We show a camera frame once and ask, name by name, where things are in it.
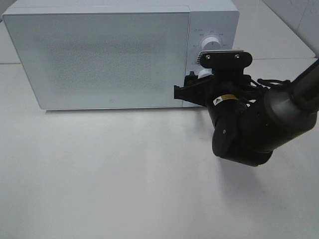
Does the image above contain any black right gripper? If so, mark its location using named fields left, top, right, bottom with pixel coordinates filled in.
left=173, top=72, right=262, bottom=115

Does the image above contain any white microwave knob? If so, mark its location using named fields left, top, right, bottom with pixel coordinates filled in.
left=198, top=69, right=212, bottom=78
left=201, top=36, right=221, bottom=51

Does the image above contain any white microwave door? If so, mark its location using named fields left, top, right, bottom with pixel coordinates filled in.
left=4, top=13, right=189, bottom=110

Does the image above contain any white microwave oven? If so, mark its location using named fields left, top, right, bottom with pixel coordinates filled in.
left=2, top=0, right=240, bottom=110

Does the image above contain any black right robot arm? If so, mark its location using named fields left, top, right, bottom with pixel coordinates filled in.
left=174, top=59, right=319, bottom=166

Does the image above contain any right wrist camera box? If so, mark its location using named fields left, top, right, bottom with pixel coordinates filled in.
left=196, top=50, right=253, bottom=75

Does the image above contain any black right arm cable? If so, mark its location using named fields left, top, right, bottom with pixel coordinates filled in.
left=256, top=78, right=292, bottom=90

